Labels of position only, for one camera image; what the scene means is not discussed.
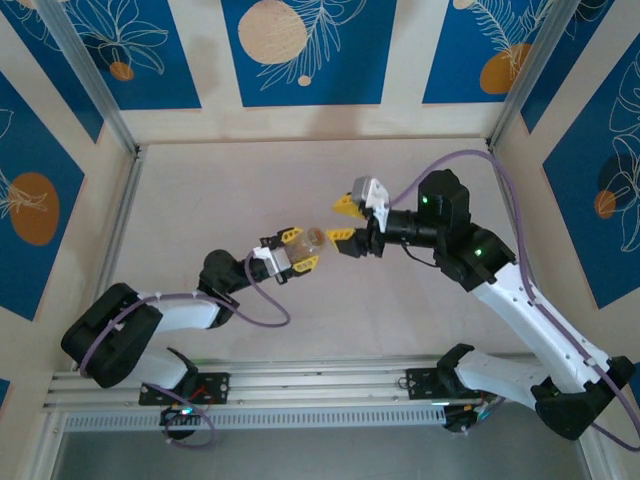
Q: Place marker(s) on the aluminium base rail beam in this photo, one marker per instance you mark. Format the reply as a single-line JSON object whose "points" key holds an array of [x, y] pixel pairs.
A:
{"points": [[320, 385]]}

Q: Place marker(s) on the clear glass pill jar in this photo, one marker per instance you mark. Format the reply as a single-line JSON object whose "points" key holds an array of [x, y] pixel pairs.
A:
{"points": [[312, 242]]}

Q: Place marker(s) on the aluminium side rail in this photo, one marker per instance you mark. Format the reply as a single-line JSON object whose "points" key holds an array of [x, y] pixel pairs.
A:
{"points": [[116, 240], [504, 200]]}

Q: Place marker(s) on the aluminium frame post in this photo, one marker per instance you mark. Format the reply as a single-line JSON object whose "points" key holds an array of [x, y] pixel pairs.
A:
{"points": [[85, 75], [530, 70]]}

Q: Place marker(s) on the aluminium frame leg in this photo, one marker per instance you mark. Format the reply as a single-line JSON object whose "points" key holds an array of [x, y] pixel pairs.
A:
{"points": [[47, 445], [587, 457]]}

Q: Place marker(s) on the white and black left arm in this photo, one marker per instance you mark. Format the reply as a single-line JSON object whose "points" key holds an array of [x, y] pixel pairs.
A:
{"points": [[185, 312]]}

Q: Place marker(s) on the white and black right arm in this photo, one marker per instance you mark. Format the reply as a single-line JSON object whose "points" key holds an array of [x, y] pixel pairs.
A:
{"points": [[525, 310]]}

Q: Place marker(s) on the small electronics board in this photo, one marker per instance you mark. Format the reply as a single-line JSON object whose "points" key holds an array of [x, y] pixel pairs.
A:
{"points": [[462, 420], [177, 415]]}

